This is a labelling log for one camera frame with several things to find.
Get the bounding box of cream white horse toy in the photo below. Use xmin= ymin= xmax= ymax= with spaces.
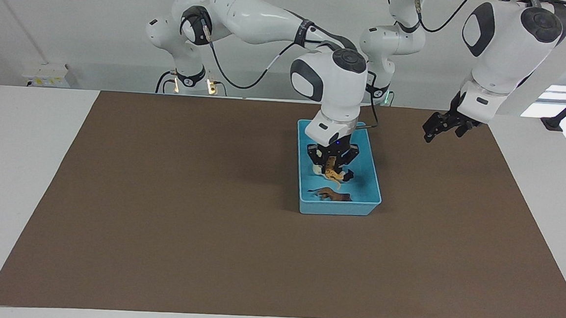
xmin=312 ymin=164 xmax=346 ymax=179

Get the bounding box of orange striped tiger toy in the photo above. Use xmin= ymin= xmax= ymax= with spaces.
xmin=322 ymin=156 xmax=345 ymax=191

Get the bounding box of brown lion toy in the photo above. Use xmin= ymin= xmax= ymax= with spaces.
xmin=308 ymin=185 xmax=354 ymax=204

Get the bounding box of light blue plastic storage box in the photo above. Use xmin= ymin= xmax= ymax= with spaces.
xmin=292 ymin=118 xmax=387 ymax=219

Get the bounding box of brown table mat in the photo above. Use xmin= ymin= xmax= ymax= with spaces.
xmin=0 ymin=83 xmax=566 ymax=318

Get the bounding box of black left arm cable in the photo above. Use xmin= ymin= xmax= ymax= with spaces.
xmin=411 ymin=0 xmax=566 ymax=41

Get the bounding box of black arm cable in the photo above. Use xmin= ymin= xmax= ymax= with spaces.
xmin=411 ymin=0 xmax=566 ymax=41
xmin=195 ymin=18 xmax=385 ymax=132

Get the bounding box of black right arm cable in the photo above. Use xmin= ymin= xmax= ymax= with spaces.
xmin=195 ymin=18 xmax=385 ymax=132

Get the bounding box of black base power cable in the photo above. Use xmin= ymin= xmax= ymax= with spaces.
xmin=155 ymin=70 xmax=179 ymax=95

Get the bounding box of white wall power strip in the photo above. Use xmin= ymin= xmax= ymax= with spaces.
xmin=21 ymin=61 xmax=69 ymax=89

